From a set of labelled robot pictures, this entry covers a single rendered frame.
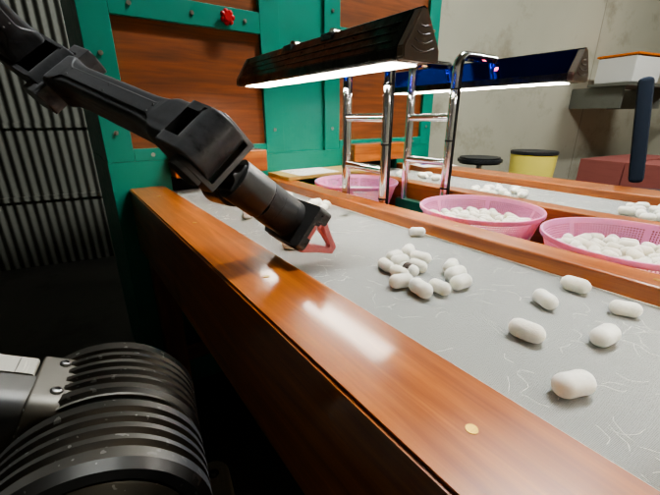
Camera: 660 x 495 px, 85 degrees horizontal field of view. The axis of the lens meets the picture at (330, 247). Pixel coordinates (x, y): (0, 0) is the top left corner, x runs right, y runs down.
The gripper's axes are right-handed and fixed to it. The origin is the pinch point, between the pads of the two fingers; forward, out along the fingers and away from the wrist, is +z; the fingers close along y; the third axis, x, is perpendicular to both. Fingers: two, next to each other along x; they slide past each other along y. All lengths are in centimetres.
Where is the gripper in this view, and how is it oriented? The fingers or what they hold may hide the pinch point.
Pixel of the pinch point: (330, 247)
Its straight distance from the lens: 58.1
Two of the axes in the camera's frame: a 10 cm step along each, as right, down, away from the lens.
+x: -5.2, 8.5, -0.9
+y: -5.8, -2.7, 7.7
